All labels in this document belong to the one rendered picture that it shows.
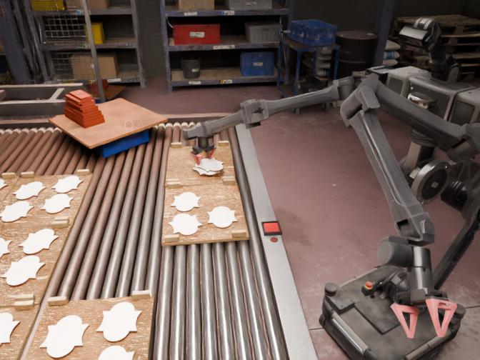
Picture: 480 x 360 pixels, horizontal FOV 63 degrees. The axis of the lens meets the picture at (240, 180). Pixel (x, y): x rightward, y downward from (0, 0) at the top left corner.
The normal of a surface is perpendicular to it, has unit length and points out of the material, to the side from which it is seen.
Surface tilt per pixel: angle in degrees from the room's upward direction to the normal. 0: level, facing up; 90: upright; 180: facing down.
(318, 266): 0
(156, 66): 90
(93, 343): 0
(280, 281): 0
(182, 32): 90
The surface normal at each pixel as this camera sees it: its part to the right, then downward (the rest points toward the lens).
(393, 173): 0.26, -0.36
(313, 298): 0.01, -0.85
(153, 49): 0.16, 0.53
